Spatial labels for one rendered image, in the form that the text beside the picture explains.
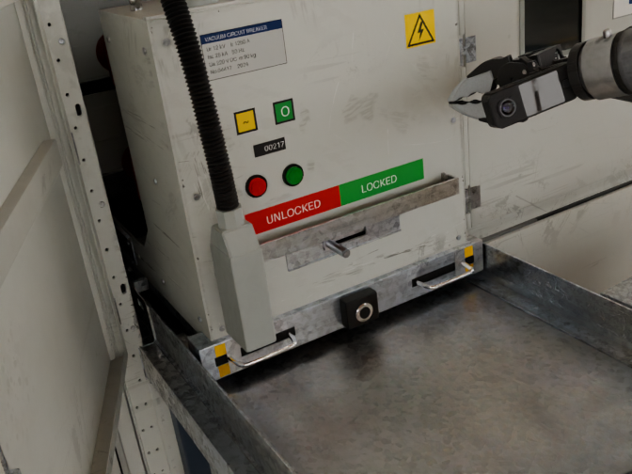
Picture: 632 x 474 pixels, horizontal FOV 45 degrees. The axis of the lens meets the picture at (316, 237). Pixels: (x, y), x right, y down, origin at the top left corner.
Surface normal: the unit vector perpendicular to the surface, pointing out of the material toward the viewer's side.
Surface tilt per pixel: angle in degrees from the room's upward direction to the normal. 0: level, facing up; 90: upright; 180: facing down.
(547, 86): 79
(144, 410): 90
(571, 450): 0
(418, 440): 0
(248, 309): 90
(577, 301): 90
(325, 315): 90
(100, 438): 0
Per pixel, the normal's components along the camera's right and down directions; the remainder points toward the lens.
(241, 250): 0.38, -0.18
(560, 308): -0.86, 0.30
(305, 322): 0.50, 0.30
